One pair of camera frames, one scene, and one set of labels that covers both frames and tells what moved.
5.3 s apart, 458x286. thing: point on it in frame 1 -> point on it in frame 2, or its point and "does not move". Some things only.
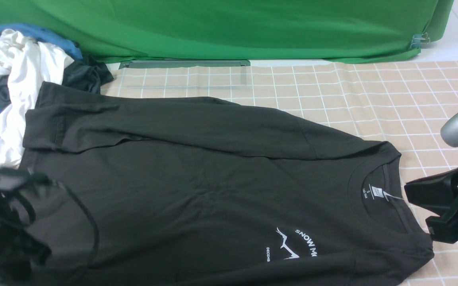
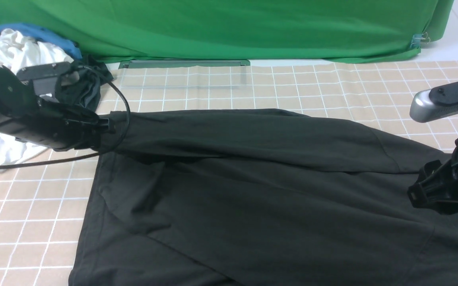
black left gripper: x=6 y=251 -> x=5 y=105
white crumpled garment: x=6 y=56 does not move
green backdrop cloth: x=321 y=30 does not move
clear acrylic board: x=189 y=74 does not move
